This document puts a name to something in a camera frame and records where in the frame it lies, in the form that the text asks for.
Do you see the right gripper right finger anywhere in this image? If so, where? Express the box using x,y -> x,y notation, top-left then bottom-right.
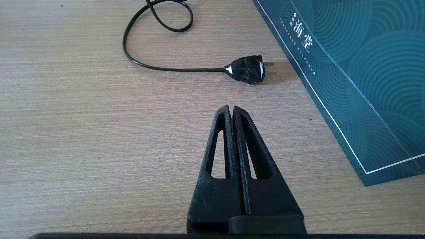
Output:
232,106 -> 306,233

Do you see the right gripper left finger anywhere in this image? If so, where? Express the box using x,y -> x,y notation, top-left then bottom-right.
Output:
187,105 -> 245,233

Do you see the dark teal gift bag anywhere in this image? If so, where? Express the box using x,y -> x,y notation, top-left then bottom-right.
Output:
252,0 -> 425,187

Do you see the black power cord with plug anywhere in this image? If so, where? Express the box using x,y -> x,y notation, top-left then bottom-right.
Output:
122,0 -> 277,85

